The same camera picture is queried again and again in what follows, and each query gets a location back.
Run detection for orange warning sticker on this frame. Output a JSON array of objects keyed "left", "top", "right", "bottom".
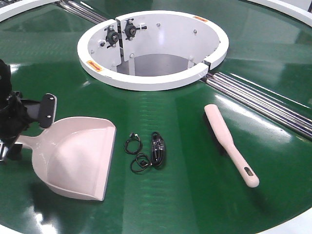
[
  {"left": 193, "top": 16, "right": 208, "bottom": 22},
  {"left": 87, "top": 60, "right": 103, "bottom": 73}
]

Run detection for pink hand broom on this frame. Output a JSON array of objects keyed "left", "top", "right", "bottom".
[{"left": 204, "top": 104, "right": 260, "bottom": 188}]

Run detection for black left bearing mount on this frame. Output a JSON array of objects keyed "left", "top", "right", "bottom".
[{"left": 105, "top": 25, "right": 119, "bottom": 48}]

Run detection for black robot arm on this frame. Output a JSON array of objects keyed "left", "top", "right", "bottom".
[{"left": 0, "top": 60, "right": 57, "bottom": 162}]

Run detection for orange warning sticker rear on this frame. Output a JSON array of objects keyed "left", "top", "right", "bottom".
[{"left": 193, "top": 16, "right": 208, "bottom": 22}]

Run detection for black bearing mount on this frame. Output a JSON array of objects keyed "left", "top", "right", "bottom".
[
  {"left": 105, "top": 25, "right": 119, "bottom": 48},
  {"left": 122, "top": 19, "right": 147, "bottom": 40}
]

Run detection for chrome roller bars right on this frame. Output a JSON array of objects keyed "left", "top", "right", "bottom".
[{"left": 200, "top": 72, "right": 312, "bottom": 140}]

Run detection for chrome roller bars left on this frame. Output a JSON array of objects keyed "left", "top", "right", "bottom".
[{"left": 57, "top": 0, "right": 108, "bottom": 24}]

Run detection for pink dustpan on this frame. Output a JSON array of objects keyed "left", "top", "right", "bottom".
[{"left": 17, "top": 117, "right": 116, "bottom": 201}]

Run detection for white inner conveyor ring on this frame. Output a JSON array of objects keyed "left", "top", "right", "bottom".
[{"left": 77, "top": 10, "right": 230, "bottom": 92}]

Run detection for chrome roller bars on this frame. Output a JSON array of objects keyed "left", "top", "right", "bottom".
[
  {"left": 200, "top": 72, "right": 312, "bottom": 140},
  {"left": 57, "top": 0, "right": 108, "bottom": 24}
]

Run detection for black right bearing mount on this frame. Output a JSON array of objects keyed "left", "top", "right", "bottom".
[{"left": 122, "top": 19, "right": 147, "bottom": 40}]

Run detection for thin black looped cable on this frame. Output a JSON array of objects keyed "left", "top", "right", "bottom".
[{"left": 124, "top": 133, "right": 152, "bottom": 174}]

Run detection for white outer conveyor rim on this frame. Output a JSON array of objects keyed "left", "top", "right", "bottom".
[{"left": 0, "top": 0, "right": 312, "bottom": 27}]

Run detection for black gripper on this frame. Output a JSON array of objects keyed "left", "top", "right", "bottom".
[{"left": 0, "top": 91, "right": 57, "bottom": 162}]

